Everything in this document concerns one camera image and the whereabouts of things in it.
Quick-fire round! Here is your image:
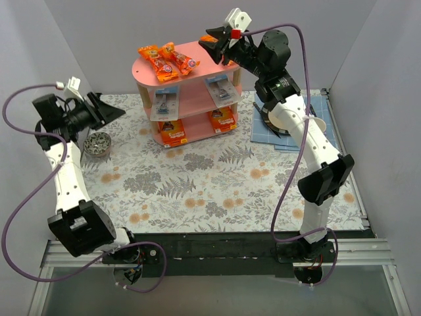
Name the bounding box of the blue card razor pack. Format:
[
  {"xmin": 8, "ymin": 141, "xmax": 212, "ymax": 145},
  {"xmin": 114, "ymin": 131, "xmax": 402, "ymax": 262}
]
[{"xmin": 150, "ymin": 86, "xmax": 179, "ymax": 122}]

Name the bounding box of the dark rimmed cream plate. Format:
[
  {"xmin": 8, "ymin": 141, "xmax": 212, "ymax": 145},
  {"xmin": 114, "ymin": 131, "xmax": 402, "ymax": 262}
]
[{"xmin": 258, "ymin": 106, "xmax": 290, "ymax": 138}]

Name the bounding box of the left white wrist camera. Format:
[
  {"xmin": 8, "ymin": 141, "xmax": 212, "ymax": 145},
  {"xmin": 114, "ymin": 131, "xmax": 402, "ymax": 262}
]
[{"xmin": 55, "ymin": 76, "xmax": 83, "ymax": 101}]

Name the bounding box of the small orange Gillette Fusion box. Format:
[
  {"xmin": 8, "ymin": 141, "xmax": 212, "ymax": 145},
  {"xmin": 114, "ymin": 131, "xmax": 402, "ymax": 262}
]
[{"xmin": 159, "ymin": 119, "xmax": 187, "ymax": 148}]

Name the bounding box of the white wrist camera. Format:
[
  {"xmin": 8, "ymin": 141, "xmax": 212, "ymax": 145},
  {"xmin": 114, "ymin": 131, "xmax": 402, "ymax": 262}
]
[
  {"xmin": 55, "ymin": 76, "xmax": 83, "ymax": 101},
  {"xmin": 224, "ymin": 8, "xmax": 252, "ymax": 48}
]

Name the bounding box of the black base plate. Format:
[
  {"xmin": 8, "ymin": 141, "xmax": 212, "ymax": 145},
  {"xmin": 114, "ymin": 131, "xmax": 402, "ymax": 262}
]
[{"xmin": 55, "ymin": 232, "xmax": 376, "ymax": 279}]

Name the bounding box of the aluminium frame rail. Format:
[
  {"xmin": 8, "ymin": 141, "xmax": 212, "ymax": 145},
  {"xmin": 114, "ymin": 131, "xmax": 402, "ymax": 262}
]
[{"xmin": 30, "ymin": 231, "xmax": 410, "ymax": 315}]

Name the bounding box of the purple cable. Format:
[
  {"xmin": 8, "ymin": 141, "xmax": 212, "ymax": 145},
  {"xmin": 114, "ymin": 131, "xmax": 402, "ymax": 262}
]
[
  {"xmin": 241, "ymin": 23, "xmax": 339, "ymax": 288},
  {"xmin": 1, "ymin": 84, "xmax": 168, "ymax": 294}
]

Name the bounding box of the orange Bic razor bag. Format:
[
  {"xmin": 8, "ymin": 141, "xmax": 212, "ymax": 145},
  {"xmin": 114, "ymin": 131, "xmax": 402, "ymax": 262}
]
[
  {"xmin": 160, "ymin": 42, "xmax": 200, "ymax": 76},
  {"xmin": 200, "ymin": 34, "xmax": 218, "ymax": 43},
  {"xmin": 137, "ymin": 45, "xmax": 178, "ymax": 83}
]

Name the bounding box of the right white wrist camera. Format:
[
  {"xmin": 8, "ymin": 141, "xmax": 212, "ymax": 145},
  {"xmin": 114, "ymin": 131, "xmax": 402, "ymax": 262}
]
[{"xmin": 224, "ymin": 8, "xmax": 252, "ymax": 48}]

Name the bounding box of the blue checked placemat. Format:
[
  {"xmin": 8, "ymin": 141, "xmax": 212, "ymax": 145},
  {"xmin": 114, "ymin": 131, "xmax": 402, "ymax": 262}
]
[{"xmin": 251, "ymin": 95, "xmax": 338, "ymax": 152}]

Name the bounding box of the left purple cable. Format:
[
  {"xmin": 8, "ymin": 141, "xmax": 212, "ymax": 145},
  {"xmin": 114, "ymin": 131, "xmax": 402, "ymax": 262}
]
[{"xmin": 1, "ymin": 84, "xmax": 168, "ymax": 294}]

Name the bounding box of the large orange Gillette Fusion5 box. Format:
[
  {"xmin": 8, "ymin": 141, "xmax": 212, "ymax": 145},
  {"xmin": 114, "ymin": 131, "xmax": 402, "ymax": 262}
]
[{"xmin": 208, "ymin": 107, "xmax": 237, "ymax": 134}]

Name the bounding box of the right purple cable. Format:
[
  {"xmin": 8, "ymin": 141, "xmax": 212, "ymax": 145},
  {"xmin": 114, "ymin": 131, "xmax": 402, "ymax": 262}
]
[{"xmin": 241, "ymin": 23, "xmax": 339, "ymax": 288}]

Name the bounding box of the pink three-tier shelf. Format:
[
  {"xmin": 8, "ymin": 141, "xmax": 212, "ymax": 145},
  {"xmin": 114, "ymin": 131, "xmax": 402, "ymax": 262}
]
[{"xmin": 132, "ymin": 41, "xmax": 242, "ymax": 143}]

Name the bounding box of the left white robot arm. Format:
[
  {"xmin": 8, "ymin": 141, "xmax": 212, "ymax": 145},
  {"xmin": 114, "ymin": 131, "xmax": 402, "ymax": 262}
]
[{"xmin": 32, "ymin": 92, "xmax": 140, "ymax": 263}]

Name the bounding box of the clear blister razor pack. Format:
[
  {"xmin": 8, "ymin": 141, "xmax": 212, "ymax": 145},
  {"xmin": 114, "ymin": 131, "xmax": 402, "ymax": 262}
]
[{"xmin": 205, "ymin": 74, "xmax": 241, "ymax": 108}]

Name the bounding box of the pale yellow mug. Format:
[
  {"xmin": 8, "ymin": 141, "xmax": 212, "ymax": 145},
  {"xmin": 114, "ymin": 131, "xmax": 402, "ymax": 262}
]
[{"xmin": 312, "ymin": 117, "xmax": 327, "ymax": 132}]

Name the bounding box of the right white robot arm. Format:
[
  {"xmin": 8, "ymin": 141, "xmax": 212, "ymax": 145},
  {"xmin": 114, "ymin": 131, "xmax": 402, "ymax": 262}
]
[{"xmin": 199, "ymin": 26, "xmax": 355, "ymax": 262}]

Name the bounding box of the floral tablecloth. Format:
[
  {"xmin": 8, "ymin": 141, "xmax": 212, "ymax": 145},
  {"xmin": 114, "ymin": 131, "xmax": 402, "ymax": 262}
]
[{"xmin": 62, "ymin": 88, "xmax": 370, "ymax": 234}]

